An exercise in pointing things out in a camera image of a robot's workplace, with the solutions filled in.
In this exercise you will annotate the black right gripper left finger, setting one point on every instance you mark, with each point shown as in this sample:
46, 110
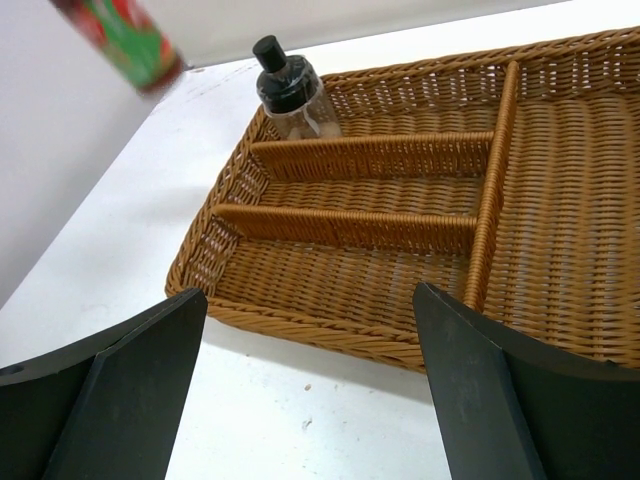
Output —
107, 406

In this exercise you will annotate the red sauce bottle green label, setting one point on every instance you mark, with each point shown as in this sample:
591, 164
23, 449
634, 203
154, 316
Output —
128, 38

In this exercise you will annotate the small black-capped glass jar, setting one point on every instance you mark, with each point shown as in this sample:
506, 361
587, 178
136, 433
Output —
292, 94

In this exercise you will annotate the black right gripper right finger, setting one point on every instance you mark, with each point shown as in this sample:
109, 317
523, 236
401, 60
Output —
512, 407

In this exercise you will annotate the brown wicker divided tray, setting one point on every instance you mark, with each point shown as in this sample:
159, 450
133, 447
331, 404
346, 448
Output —
507, 178

